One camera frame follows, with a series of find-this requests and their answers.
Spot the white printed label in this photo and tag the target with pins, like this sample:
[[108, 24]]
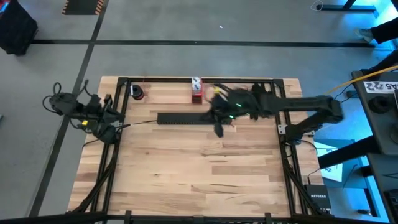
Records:
[[377, 87]]

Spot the black zip tie bundle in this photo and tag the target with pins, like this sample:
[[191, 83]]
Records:
[[257, 87]]

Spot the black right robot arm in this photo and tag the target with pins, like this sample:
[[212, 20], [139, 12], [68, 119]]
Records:
[[311, 104]]

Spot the hazard striped floor mat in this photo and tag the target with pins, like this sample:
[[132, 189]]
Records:
[[82, 6]]

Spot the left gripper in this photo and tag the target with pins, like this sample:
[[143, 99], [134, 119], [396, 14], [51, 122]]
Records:
[[98, 113]]

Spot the person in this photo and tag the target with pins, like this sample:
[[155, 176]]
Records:
[[385, 31]]

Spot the black desk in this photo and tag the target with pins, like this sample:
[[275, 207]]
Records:
[[382, 130]]

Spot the black spool on red base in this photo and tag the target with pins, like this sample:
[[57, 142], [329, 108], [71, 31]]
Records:
[[138, 92]]

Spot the white paper sheet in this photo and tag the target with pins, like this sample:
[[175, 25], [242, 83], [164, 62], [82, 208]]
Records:
[[334, 174]]

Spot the red mount with white box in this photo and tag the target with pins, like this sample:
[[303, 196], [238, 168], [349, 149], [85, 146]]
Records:
[[196, 96]]

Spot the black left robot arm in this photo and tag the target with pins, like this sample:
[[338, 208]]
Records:
[[66, 104]]

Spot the black aluminium table frame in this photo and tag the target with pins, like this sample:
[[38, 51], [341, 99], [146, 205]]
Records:
[[161, 80]]

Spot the black crossbeam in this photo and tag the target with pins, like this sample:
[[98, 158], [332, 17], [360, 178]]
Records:
[[62, 217]]

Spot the black network switch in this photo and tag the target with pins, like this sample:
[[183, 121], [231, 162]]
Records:
[[317, 196]]

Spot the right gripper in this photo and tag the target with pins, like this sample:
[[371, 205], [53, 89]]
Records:
[[239, 102]]

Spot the black crate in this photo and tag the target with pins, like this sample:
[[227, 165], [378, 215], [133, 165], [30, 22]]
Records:
[[17, 28]]

